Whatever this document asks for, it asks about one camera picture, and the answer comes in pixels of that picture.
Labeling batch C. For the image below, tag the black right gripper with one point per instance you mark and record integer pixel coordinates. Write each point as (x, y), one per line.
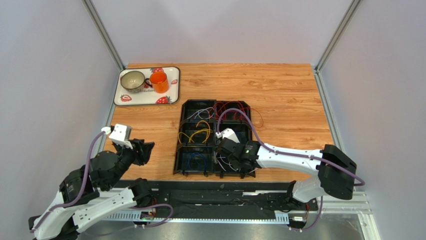
(225, 148)

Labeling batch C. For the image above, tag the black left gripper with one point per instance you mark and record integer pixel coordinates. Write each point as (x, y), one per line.
(142, 156)

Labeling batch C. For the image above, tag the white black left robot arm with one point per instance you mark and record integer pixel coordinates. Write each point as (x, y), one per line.
(70, 213)

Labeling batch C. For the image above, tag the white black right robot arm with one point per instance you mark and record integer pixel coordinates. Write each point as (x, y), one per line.
(331, 172)

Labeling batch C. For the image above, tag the white strawberry serving tray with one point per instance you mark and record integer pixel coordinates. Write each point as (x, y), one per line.
(145, 94)

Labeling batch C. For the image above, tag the black compartment organizer tray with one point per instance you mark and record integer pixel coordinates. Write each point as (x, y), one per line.
(196, 149)

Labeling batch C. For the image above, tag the grey ceramic mug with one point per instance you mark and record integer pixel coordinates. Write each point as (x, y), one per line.
(134, 81)

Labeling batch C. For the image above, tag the orange translucent cup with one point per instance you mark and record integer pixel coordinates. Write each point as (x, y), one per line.
(159, 82)

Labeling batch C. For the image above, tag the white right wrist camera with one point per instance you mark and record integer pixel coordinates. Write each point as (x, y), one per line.
(228, 133)

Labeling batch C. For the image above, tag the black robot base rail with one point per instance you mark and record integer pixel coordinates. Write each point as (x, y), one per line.
(226, 200)

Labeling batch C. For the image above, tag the aluminium frame post left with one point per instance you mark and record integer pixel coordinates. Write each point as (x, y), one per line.
(96, 19)

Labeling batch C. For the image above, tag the aluminium frame post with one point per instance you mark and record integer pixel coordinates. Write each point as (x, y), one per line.
(338, 33)
(96, 19)

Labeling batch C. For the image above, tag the aluminium frame post right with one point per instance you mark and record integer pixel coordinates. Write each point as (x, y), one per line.
(338, 33)

